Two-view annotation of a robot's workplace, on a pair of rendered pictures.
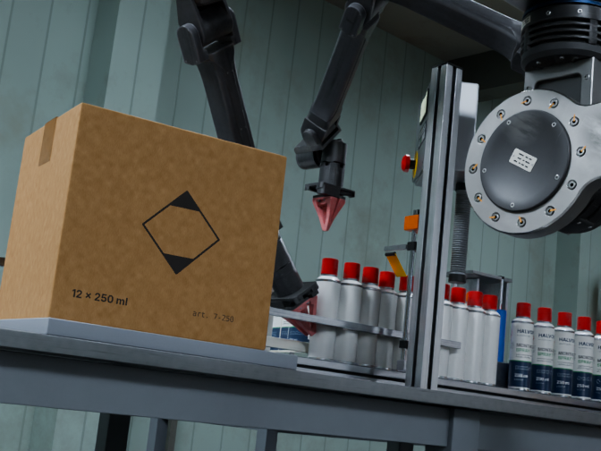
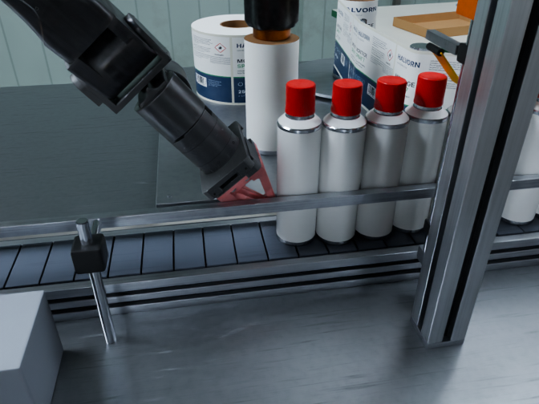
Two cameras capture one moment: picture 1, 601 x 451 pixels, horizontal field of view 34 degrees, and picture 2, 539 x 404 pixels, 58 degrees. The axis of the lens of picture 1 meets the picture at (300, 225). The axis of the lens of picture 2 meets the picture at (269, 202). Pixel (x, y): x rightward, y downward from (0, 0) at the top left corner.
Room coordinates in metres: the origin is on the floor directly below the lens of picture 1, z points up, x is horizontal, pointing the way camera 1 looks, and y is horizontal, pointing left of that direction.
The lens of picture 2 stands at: (1.46, -0.27, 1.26)
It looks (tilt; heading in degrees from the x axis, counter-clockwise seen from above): 32 degrees down; 26
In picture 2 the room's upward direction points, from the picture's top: straight up
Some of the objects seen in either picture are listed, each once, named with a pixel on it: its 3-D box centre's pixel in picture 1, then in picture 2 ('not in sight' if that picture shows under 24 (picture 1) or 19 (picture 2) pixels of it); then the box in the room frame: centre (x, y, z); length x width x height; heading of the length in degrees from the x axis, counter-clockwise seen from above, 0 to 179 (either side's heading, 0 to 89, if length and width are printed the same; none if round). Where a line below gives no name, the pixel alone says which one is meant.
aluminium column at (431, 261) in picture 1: (434, 226); (511, 35); (1.90, -0.26, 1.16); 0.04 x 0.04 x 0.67; 36
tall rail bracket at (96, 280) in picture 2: not in sight; (99, 272); (1.75, 0.08, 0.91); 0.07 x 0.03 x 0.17; 36
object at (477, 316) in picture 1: (472, 337); not in sight; (2.18, -0.41, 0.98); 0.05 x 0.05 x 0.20
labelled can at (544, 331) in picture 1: (542, 351); not in sight; (2.33, -0.60, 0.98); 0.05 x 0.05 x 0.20
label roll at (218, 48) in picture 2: not in sight; (239, 58); (2.41, 0.27, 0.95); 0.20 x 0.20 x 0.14
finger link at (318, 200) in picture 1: (331, 211); not in sight; (2.17, -0.07, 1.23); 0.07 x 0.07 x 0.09; 37
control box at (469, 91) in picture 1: (444, 136); not in sight; (1.99, -0.28, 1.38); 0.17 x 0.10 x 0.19; 1
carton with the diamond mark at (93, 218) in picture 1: (140, 240); not in sight; (1.34, 0.22, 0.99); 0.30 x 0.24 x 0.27; 121
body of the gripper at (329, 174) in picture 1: (331, 180); not in sight; (2.17, -0.06, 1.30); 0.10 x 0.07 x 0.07; 127
